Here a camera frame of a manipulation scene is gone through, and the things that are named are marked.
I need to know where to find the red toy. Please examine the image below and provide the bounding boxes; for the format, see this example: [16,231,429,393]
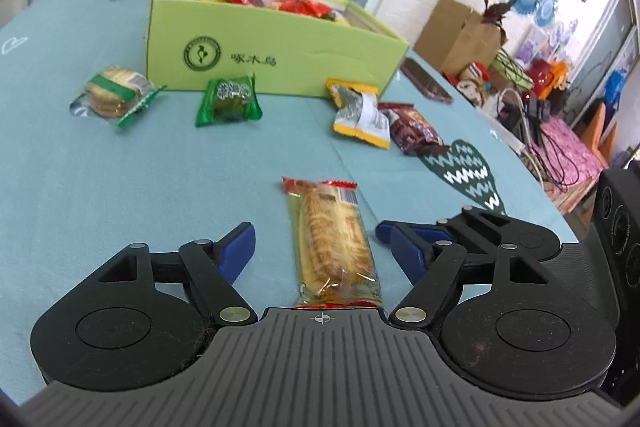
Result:
[527,58,556,97]

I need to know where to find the white power strip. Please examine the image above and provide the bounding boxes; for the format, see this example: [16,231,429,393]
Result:
[481,111,532,158]

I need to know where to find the plush toy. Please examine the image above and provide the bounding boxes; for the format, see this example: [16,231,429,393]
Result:
[456,63,494,106]

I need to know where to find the blue bag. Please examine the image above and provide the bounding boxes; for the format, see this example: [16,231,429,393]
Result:
[603,68,629,108]

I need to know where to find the teal tablecloth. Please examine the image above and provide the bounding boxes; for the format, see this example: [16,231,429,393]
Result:
[0,0,581,408]

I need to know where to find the green candy packet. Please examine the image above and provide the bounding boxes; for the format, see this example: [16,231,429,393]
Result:
[194,74,264,128]

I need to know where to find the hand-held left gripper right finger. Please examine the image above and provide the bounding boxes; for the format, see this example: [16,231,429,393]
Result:
[389,227,556,327]

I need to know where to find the green cardboard box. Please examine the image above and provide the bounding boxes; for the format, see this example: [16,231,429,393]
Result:
[146,0,411,99]

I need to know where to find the dark red snack packet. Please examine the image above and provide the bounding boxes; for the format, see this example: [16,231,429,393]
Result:
[377,101,445,156]

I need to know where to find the bright red snack packet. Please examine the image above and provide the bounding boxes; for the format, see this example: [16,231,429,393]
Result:
[277,0,332,20]

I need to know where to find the green biscuit packet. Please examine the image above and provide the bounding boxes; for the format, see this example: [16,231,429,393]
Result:
[68,65,167,128]

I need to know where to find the purple floral cloth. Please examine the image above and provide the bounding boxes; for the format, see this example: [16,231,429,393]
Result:
[529,118,607,211]

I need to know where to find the brown cardboard box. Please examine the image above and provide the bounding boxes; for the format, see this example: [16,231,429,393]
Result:
[413,0,507,78]

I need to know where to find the orange chair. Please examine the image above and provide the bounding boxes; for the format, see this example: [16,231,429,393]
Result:
[574,103,619,168]

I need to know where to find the dark red feather ornament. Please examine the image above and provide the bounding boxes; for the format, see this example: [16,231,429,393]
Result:
[474,0,516,28]

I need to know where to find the orange-edged grey snack packet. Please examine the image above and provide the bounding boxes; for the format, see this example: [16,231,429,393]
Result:
[326,78,392,150]

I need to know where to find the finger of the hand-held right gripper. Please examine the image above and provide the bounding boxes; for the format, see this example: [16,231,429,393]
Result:
[375,206,526,255]

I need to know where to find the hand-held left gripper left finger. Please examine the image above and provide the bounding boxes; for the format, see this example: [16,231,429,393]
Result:
[90,222,259,326]

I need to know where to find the smartphone with pink case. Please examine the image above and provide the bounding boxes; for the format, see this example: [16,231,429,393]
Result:
[399,56,454,104]

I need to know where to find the black power adapters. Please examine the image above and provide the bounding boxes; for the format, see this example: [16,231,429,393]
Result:
[519,93,552,121]

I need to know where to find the red-ended pastry packet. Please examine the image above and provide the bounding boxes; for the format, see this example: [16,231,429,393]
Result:
[281,175,385,311]

